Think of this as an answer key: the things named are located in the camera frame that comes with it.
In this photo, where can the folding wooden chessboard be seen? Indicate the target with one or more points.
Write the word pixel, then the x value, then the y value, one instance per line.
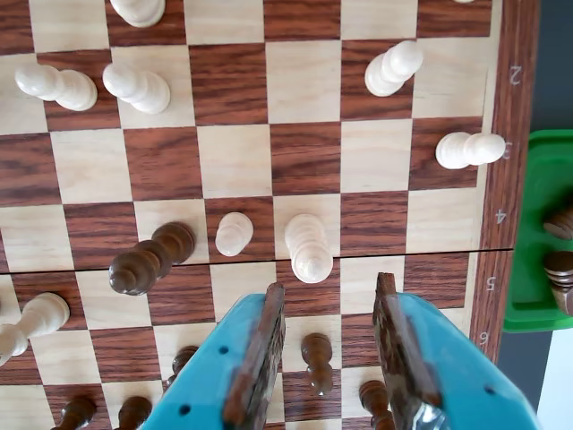
pixel 233 157

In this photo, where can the dark wooden queen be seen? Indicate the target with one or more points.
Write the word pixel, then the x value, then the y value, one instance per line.
pixel 156 251

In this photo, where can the green plastic tray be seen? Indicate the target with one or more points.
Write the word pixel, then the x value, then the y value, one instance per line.
pixel 532 179

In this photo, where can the dark wooden pawn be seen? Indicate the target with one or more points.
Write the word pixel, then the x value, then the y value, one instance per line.
pixel 561 226
pixel 78 412
pixel 183 358
pixel 373 396
pixel 317 354
pixel 134 412

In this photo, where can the dark wooden knight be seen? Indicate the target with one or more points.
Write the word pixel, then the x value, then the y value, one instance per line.
pixel 561 273

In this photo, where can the tall light wooden piece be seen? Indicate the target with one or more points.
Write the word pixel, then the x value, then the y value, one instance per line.
pixel 40 313

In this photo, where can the light wooden queen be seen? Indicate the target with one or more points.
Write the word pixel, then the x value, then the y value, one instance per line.
pixel 309 242

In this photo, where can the light wooden pawn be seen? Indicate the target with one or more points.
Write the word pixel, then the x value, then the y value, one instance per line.
pixel 233 233
pixel 389 71
pixel 71 92
pixel 461 150
pixel 143 92

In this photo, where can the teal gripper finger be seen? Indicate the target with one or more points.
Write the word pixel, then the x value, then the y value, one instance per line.
pixel 201 380
pixel 470 394

